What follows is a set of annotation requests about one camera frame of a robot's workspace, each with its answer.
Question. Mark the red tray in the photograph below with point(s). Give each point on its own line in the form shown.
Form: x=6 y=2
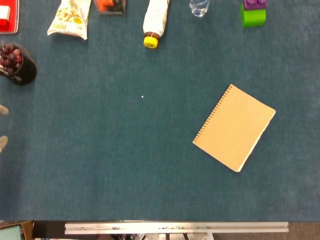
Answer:
x=14 y=15

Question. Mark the teal screen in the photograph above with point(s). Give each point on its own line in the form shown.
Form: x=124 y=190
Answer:
x=10 y=233

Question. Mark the kraft cover spiral notebook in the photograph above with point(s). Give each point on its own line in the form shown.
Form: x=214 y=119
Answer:
x=235 y=127

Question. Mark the aluminium profile rail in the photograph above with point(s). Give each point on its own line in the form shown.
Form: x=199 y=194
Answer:
x=175 y=228

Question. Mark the teal felt table cloth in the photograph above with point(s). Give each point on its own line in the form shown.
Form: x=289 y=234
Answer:
x=125 y=137

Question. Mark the white and red box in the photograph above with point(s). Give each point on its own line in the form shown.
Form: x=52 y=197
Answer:
x=4 y=15

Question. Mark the dark red grapes bunch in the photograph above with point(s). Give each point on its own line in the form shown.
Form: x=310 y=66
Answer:
x=11 y=58

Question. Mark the orange item in clear box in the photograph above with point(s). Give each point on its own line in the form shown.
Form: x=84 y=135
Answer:
x=108 y=6

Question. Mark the white snack bag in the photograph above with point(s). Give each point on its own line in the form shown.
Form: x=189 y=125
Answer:
x=68 y=17

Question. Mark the clear plastic water bottle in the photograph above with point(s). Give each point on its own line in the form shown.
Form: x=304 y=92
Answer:
x=199 y=7

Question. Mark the green toy block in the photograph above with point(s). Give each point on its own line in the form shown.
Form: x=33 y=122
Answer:
x=252 y=18

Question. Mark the white bottle with yellow cap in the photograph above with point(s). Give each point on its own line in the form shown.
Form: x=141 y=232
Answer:
x=155 y=20

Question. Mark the black cup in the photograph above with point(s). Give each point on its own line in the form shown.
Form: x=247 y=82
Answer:
x=27 y=72

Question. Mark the purple toy block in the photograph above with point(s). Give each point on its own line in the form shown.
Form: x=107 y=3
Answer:
x=255 y=3

